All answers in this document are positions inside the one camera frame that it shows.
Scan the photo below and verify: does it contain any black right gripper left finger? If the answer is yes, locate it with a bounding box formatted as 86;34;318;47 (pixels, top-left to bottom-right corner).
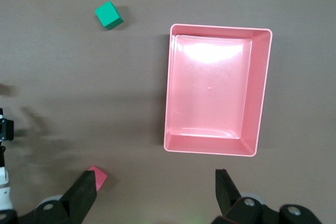
14;170;98;224

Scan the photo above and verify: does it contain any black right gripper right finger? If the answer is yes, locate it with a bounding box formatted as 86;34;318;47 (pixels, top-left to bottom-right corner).
212;169;326;224

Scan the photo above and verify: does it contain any pink foam cube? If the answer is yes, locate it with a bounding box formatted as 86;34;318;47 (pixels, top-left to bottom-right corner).
88;165;108;192

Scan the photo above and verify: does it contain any pink plastic bin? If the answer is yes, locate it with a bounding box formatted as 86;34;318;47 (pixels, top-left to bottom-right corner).
163;23;274;158

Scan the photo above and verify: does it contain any brown table mat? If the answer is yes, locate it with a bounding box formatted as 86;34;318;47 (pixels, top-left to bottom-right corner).
0;0;336;224

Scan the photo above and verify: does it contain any green foam cube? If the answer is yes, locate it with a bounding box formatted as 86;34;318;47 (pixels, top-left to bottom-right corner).
94;1;125;31

